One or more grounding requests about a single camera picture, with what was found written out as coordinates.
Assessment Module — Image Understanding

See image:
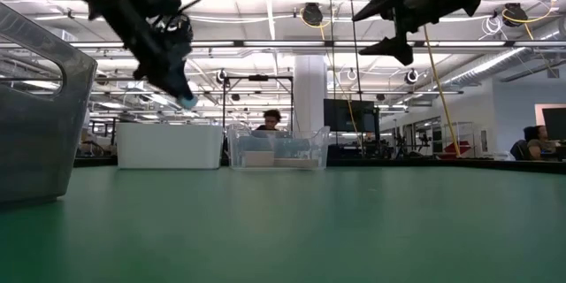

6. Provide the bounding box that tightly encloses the black monitor on stand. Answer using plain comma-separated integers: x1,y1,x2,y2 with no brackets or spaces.
323,98,380,134

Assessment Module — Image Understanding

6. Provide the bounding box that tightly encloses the mint rectangular block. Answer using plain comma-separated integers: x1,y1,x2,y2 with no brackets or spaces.
178,94,199,111

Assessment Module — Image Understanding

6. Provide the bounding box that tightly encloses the dark smoky plastic bin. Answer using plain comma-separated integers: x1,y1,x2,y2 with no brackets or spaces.
0,2,99,207

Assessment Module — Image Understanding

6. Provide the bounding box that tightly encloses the black table frame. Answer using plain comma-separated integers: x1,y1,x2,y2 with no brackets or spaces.
73,155,566,176

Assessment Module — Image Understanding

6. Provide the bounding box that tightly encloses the silver ventilation duct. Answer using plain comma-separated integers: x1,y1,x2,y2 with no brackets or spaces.
441,21,566,90

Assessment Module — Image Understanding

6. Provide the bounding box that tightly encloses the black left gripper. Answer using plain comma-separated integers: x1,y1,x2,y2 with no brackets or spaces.
111,0,196,102

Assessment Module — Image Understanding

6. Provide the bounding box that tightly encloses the yellow hanging cable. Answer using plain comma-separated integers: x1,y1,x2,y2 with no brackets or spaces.
422,24,463,158

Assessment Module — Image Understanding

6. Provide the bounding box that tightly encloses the white round pillar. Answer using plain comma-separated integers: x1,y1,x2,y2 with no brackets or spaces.
293,55,328,139

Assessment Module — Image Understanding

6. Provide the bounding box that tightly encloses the black gantry frame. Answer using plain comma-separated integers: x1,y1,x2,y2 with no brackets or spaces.
222,74,294,142

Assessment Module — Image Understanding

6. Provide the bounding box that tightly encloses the clear plastic bin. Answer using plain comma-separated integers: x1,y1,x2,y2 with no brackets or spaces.
226,124,332,171

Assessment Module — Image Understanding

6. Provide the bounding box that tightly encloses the long ceiling light strip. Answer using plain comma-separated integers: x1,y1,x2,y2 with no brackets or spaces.
70,39,566,50

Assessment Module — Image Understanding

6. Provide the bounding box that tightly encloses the black wall monitor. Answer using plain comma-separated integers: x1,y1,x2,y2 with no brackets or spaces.
541,107,566,142

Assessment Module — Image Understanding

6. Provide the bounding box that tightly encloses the black hanging cable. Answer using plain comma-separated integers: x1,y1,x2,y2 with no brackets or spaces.
346,0,366,160

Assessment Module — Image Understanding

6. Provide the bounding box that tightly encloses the red angled object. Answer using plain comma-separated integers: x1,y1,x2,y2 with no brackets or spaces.
443,140,472,158

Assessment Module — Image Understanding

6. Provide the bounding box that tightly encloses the white plastic bin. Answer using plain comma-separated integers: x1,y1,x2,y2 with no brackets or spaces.
115,122,225,171

